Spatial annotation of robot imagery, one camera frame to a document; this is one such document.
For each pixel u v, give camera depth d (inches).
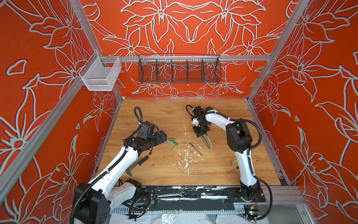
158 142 28.0
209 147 35.8
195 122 37.2
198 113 29.9
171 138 37.4
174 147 35.4
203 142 36.4
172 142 36.4
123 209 23.2
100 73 37.1
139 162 33.2
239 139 22.5
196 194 29.2
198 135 36.5
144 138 23.9
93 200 14.8
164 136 29.9
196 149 35.5
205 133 34.6
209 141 36.4
